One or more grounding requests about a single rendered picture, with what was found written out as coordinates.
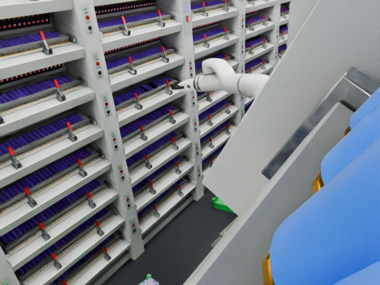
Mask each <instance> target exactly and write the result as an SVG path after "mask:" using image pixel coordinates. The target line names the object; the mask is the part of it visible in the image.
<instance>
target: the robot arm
mask: <svg viewBox="0 0 380 285"><path fill-rule="evenodd" d="M202 71H203V75H198V76H196V77H195V78H191V79H187V80H184V81H181V82H180V81H178V82H175V84H170V85H171V89H172V90H178V89H181V90H180V93H182V92H190V91H193V90H196V91H198V92H208V91H217V90H225V91H226V92H227V93H231V94H238V95H243V96H252V97H254V99H255V98H256V97H257V95H258V94H259V92H260V90H261V89H262V87H263V86H264V85H265V83H266V81H267V80H268V78H269V76H268V75H264V74H236V73H235V71H234V70H233V69H232V67H231V66H230V65H229V64H228V63H227V62H226V61H225V60H223V59H219V58H209V59H206V60H204V61H203V62H202Z"/></svg>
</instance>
